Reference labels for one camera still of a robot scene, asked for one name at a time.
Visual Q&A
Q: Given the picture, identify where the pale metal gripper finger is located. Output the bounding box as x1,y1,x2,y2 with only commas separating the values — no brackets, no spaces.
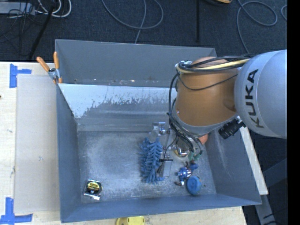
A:
148,121,171,143
160,158,174,178

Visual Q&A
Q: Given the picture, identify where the blue noodle cloth mitt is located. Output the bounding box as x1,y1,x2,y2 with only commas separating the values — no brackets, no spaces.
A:
138,137,165,185

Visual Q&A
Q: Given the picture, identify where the blue red toy figure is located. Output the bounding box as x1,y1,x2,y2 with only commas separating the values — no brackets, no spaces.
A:
174,162,200,187

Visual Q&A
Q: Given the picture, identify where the blue round disc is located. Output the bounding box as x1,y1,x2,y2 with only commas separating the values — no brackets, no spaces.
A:
186,175,203,196

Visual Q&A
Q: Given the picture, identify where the grey metal bin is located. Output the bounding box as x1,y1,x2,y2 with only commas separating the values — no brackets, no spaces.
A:
54,38,263,224

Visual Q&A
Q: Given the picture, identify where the yellow tape measure in packet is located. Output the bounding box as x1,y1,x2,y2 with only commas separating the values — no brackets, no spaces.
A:
82,179,104,201

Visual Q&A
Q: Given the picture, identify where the pale flat board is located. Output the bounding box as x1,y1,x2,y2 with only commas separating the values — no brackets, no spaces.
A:
13,73,61,217

